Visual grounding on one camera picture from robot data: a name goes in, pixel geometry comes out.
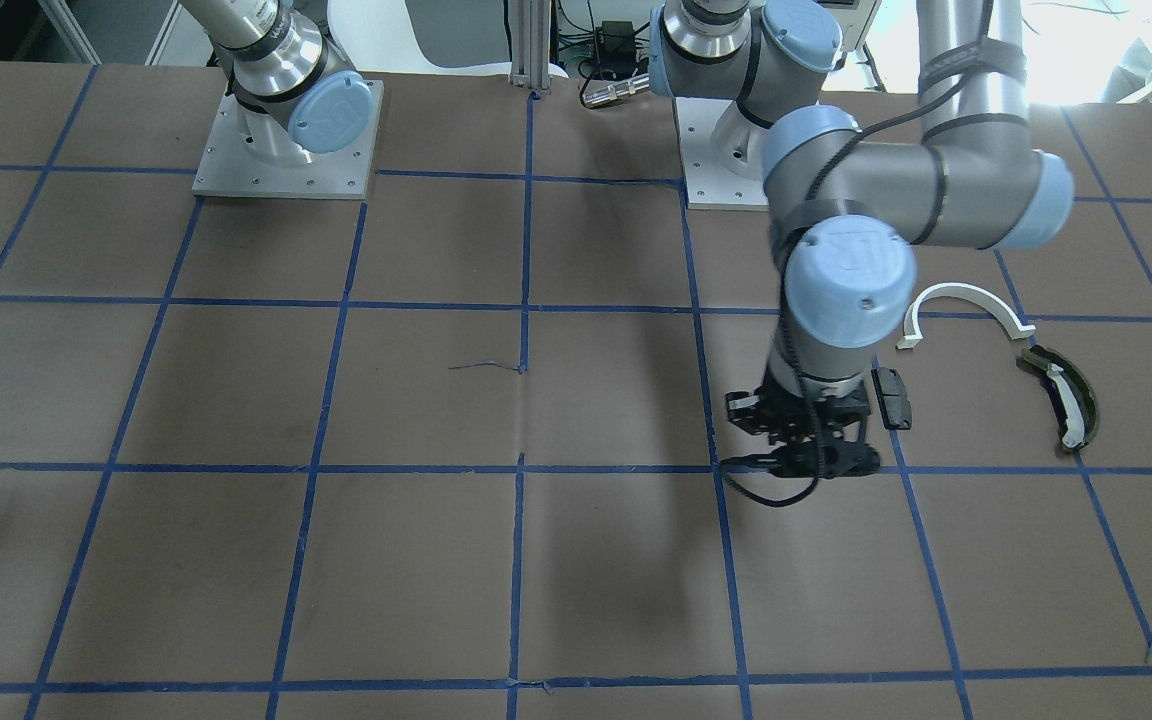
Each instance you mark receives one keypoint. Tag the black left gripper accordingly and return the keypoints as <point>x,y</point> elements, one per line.
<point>744,410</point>

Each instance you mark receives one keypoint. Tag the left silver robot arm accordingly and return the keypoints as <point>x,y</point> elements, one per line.
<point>849,204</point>

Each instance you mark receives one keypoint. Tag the dark grey brake pad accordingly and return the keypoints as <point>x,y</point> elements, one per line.
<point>893,400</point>

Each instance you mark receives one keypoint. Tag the white curved plastic part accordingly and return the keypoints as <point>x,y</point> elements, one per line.
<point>1003,313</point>

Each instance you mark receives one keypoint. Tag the green curved brake shoe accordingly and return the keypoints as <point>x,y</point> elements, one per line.
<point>1072,397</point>

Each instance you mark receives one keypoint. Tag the white plastic chair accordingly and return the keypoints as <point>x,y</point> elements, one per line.
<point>434,38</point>

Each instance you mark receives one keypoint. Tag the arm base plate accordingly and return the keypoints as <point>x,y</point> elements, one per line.
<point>721,152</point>
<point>249,156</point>

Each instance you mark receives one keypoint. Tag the aluminium frame post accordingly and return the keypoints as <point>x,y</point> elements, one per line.
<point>529,35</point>

